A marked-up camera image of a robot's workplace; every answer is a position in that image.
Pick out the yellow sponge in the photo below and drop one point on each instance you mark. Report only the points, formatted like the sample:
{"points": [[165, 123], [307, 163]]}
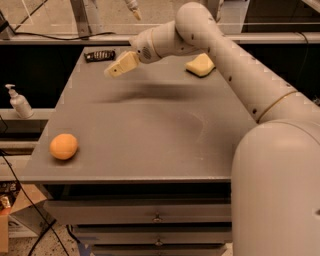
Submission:
{"points": [[201, 66]]}

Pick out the top grey drawer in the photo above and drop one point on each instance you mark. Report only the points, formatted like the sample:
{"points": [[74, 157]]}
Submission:
{"points": [[139, 211]]}

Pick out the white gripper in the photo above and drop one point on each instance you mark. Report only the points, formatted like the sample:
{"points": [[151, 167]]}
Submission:
{"points": [[142, 48]]}

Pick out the left metal bracket post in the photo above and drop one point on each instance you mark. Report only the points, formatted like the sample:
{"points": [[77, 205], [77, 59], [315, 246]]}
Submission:
{"points": [[79, 11]]}

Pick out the cream nozzle tool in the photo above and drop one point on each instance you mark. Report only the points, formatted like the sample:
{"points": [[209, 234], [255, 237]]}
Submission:
{"points": [[133, 6]]}

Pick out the middle grey drawer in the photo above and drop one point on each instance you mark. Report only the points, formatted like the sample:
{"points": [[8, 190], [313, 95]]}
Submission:
{"points": [[153, 234]]}

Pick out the right metal bracket post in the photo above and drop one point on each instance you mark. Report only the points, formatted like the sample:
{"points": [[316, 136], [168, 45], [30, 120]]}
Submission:
{"points": [[215, 6]]}

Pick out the cardboard box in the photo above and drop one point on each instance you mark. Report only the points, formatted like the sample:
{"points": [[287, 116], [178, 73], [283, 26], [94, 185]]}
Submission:
{"points": [[21, 220]]}

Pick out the grey drawer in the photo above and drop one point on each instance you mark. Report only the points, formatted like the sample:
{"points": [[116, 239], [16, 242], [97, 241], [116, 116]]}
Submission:
{"points": [[139, 211], [153, 234], [168, 250]]}

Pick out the dark chocolate rxbar wrapper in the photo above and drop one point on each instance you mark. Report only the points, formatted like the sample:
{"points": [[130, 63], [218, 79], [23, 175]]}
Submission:
{"points": [[98, 56]]}

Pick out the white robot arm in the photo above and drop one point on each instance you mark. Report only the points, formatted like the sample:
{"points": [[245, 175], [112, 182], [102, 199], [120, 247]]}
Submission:
{"points": [[275, 177]]}

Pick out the grey drawer cabinet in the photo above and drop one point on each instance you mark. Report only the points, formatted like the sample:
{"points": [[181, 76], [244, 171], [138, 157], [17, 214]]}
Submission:
{"points": [[157, 132]]}

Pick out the metal bracket post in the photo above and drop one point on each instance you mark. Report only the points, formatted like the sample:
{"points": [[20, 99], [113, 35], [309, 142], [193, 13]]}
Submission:
{"points": [[215, 6], [79, 11]]}

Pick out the orange fruit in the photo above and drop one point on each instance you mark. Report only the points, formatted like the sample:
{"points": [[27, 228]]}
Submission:
{"points": [[63, 146]]}

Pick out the bottom grey drawer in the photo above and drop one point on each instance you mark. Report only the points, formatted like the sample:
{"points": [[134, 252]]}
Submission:
{"points": [[168, 250]]}

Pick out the white pump soap bottle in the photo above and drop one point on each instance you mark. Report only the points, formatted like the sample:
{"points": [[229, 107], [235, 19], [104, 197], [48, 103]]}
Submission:
{"points": [[19, 103]]}

